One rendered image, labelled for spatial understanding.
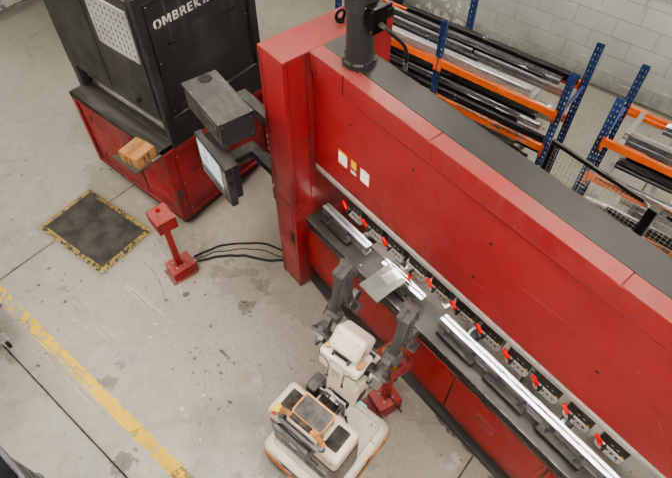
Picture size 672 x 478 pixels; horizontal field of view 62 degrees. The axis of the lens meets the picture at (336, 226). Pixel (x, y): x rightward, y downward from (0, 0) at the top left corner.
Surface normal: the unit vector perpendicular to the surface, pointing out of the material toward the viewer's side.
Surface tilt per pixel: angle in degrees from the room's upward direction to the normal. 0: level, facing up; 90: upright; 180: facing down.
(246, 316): 0
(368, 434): 0
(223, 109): 0
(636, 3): 90
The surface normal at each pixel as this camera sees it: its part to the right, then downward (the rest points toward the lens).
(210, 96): 0.00, -0.62
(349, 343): -0.47, 0.03
